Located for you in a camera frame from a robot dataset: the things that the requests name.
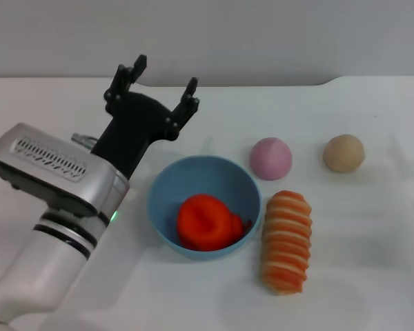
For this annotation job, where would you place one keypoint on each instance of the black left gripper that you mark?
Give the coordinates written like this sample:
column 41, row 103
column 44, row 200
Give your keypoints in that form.
column 134, row 127

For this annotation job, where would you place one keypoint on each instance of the blue bowl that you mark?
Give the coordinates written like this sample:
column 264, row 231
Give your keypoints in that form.
column 200, row 176

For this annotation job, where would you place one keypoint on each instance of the red-orange soft toy orange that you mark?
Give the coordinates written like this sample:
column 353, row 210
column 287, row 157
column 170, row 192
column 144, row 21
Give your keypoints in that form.
column 207, row 220

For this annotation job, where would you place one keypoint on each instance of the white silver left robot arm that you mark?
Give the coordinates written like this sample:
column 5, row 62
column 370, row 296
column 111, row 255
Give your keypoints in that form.
column 38, row 276

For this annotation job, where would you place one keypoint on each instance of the beige round bun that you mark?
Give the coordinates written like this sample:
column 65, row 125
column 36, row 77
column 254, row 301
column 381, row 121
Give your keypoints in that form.
column 344, row 153

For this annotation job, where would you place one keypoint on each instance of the pink round bun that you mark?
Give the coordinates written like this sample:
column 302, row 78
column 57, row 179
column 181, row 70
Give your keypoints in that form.
column 270, row 158

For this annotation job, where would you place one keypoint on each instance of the orange white striped bread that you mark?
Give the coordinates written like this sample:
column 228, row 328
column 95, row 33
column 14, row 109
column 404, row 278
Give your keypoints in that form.
column 286, row 241

